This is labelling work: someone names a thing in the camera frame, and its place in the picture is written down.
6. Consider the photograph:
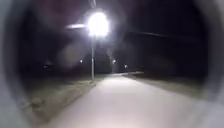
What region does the street lamp pole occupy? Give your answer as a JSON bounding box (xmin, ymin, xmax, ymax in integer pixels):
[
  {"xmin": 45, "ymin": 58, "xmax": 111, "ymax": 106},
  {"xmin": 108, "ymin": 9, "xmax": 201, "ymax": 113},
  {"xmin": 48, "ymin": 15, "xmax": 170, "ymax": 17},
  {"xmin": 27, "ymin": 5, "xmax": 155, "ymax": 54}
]
[
  {"xmin": 87, "ymin": 11, "xmax": 110, "ymax": 83},
  {"xmin": 111, "ymin": 59, "xmax": 117, "ymax": 74}
]

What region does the pale paved path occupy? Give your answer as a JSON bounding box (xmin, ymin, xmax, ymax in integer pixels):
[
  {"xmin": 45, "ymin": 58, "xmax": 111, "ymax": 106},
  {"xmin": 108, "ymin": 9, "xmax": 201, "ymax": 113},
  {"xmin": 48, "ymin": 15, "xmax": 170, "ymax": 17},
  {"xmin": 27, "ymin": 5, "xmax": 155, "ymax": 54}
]
[{"xmin": 34, "ymin": 71, "xmax": 224, "ymax": 128}]

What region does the dark grass verge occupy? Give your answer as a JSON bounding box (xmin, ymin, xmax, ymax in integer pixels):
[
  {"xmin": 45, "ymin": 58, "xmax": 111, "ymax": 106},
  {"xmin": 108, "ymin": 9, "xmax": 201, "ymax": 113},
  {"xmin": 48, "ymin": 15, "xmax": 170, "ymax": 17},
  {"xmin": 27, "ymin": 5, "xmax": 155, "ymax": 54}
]
[
  {"xmin": 123, "ymin": 71, "xmax": 214, "ymax": 101},
  {"xmin": 19, "ymin": 73, "xmax": 109, "ymax": 126}
]

